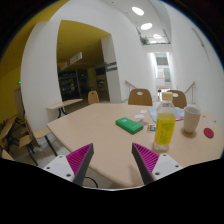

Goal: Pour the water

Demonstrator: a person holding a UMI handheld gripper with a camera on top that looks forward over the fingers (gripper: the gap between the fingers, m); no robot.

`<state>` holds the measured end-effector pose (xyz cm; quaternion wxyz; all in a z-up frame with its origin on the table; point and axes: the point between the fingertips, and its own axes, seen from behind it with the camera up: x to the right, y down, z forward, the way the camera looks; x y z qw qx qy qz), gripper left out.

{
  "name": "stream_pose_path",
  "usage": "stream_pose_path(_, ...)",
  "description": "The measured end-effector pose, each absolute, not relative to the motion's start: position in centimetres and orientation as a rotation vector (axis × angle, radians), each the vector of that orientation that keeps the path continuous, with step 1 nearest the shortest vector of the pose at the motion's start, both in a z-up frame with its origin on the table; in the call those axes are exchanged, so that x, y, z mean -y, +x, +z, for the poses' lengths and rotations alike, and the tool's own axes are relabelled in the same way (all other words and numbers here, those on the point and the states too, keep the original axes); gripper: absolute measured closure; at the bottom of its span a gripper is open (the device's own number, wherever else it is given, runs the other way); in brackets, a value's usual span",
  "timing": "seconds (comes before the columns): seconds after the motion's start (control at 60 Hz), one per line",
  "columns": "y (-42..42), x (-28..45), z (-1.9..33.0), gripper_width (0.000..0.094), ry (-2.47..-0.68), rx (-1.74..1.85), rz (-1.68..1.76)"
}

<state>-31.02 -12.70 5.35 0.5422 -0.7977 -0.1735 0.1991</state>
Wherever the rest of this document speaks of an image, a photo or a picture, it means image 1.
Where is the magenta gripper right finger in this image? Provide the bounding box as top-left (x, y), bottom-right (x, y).
top-left (132, 143), bottom-right (159, 185)

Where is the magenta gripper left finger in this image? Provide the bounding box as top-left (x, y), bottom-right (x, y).
top-left (66, 144), bottom-right (94, 186)

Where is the small printed packet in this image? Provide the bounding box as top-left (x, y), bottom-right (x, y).
top-left (146, 124), bottom-right (156, 132)

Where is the green flat box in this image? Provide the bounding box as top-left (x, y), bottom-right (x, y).
top-left (115, 117), bottom-right (143, 134)

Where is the small white card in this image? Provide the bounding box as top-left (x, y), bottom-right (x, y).
top-left (134, 114), bottom-right (144, 119)

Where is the clear bottle yellow label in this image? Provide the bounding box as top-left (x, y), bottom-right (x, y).
top-left (153, 92), bottom-right (177, 151)

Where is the small side table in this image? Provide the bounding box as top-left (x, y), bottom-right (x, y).
top-left (48, 99), bottom-right (82, 117)

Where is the light blue paper sheet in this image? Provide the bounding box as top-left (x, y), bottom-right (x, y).
top-left (147, 106), bottom-right (185, 123)

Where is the wooden chair centre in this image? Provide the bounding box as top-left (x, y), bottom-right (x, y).
top-left (128, 89), bottom-right (152, 106)

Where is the wooden chair far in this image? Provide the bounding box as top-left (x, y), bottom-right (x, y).
top-left (88, 91), bottom-right (99, 104)

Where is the white paper cup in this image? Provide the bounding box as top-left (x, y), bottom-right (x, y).
top-left (183, 106), bottom-right (201, 134)

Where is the wooden chair left stack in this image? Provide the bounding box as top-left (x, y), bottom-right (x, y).
top-left (0, 114), bottom-right (58, 167)

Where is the red round lid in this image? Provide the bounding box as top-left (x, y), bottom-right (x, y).
top-left (204, 128), bottom-right (214, 139)

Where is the wooden chair right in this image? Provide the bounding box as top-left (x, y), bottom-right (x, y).
top-left (168, 90), bottom-right (187, 109)

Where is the hanging white sign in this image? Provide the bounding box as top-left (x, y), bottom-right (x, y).
top-left (60, 52), bottom-right (82, 71)

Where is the potted plant on balcony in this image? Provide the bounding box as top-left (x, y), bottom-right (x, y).
top-left (140, 36), bottom-right (149, 45)

